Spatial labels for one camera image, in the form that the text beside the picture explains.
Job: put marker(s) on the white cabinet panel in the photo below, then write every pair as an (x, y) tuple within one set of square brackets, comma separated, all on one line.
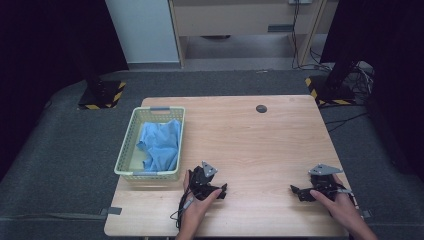
[(143, 30)]

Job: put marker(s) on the pale green plastic basket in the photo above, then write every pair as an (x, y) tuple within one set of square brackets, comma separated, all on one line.
[(133, 165)]

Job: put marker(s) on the person's right hand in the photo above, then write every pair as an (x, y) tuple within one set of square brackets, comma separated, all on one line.
[(338, 208)]

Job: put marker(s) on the blue shirt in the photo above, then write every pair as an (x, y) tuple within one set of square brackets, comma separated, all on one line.
[(161, 145)]

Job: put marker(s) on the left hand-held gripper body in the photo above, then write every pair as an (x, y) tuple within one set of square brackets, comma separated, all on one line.
[(200, 180)]

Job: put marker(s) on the person's left hand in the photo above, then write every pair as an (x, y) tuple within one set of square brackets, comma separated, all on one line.
[(196, 211)]

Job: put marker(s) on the black stand with striped base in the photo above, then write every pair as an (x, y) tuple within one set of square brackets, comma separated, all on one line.
[(331, 91), (100, 95)]

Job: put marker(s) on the dark curtain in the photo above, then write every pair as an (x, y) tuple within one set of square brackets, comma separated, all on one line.
[(393, 66), (40, 50)]

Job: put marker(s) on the dark round table grommet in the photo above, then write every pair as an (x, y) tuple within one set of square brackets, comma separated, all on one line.
[(261, 108)]

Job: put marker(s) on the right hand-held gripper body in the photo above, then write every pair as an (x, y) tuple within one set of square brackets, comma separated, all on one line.
[(321, 181)]

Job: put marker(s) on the grey tape strip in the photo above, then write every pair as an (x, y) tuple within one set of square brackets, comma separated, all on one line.
[(111, 210), (366, 213)]

